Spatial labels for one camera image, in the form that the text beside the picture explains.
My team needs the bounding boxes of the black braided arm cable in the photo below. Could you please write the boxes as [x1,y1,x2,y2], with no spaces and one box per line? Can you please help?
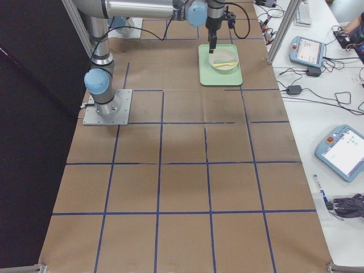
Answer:
[227,1,251,40]
[89,15,176,57]

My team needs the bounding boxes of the mint green tray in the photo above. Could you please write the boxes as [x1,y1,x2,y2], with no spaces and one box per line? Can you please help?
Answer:
[198,44,243,86]

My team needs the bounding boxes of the sage green spoon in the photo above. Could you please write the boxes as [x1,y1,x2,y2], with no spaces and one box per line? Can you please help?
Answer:
[213,59,237,64]

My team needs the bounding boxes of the black power adapter far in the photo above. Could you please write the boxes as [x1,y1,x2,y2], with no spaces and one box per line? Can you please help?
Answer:
[306,67,322,77]

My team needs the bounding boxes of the far teach pendant tablet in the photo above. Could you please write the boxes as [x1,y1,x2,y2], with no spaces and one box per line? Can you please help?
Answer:
[288,36,325,68]

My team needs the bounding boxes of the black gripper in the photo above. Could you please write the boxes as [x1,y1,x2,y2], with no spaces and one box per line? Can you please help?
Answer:
[226,11,236,28]
[205,0,225,53]

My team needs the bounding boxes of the black power adapter near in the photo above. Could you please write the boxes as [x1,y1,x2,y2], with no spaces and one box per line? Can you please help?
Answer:
[286,85,303,96]

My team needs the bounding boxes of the dark folded umbrella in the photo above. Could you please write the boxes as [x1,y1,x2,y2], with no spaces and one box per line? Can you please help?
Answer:
[325,193,363,219]

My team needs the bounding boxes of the white round plate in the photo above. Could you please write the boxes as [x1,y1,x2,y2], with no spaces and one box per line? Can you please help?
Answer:
[208,48,239,74]

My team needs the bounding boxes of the white keyboard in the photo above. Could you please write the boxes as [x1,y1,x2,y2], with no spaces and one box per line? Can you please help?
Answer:
[294,0,312,27]

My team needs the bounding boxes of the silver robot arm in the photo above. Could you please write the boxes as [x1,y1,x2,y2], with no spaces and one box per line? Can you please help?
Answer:
[73,1,225,126]
[107,8,236,33]

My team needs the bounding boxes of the black power adapter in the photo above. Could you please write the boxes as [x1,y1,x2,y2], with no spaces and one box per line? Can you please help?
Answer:
[306,67,322,77]
[286,85,303,96]

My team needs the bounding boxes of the near teach pendant tablet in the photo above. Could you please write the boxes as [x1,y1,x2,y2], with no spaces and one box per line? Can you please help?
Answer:
[315,125,363,183]

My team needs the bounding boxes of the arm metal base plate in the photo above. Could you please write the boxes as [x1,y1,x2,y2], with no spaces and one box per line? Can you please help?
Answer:
[83,89,133,126]
[107,16,143,39]

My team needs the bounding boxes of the aluminium frame post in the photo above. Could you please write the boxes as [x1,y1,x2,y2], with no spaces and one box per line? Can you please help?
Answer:
[266,0,301,65]

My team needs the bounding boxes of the teach pendant tablet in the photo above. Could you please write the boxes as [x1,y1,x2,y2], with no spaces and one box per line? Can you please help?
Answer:
[288,36,325,68]
[315,125,363,183]

